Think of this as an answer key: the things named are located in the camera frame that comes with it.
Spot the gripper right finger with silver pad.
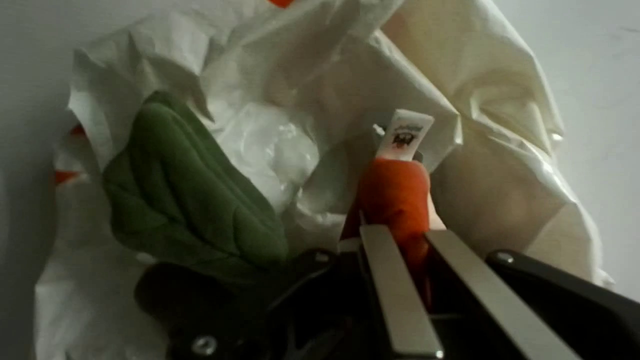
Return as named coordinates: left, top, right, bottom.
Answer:
left=427, top=230, right=640, bottom=360

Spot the gripper left finger with silver pad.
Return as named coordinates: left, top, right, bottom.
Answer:
left=135, top=227, right=445, bottom=360

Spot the white orange plastic bag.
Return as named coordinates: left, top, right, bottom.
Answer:
left=34, top=0, right=601, bottom=360

